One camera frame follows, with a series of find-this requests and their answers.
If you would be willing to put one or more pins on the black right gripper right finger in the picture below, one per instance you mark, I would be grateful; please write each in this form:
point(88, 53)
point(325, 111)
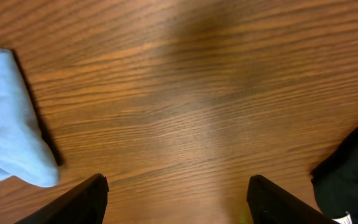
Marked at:
point(271, 204)

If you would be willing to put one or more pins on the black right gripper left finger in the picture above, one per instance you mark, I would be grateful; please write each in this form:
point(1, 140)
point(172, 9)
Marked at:
point(84, 204)

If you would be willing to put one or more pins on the light blue printed t-shirt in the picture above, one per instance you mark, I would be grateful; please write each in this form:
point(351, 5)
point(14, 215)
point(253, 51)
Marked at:
point(23, 152)

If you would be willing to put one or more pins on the black crumpled garment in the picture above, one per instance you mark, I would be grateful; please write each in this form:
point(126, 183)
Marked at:
point(335, 181)

